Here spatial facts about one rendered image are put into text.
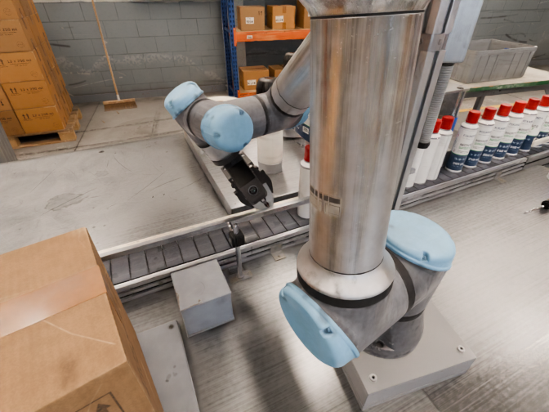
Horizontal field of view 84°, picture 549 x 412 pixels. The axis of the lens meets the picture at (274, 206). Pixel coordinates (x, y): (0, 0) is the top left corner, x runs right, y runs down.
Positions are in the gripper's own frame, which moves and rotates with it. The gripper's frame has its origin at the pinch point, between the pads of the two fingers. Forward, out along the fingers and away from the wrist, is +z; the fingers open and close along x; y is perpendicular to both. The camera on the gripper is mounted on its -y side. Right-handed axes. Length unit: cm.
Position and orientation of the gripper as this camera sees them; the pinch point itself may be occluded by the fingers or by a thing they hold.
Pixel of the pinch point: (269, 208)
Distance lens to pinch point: 79.4
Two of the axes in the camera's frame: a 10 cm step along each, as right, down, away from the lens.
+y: -4.2, -5.3, 7.3
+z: 4.5, 5.8, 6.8
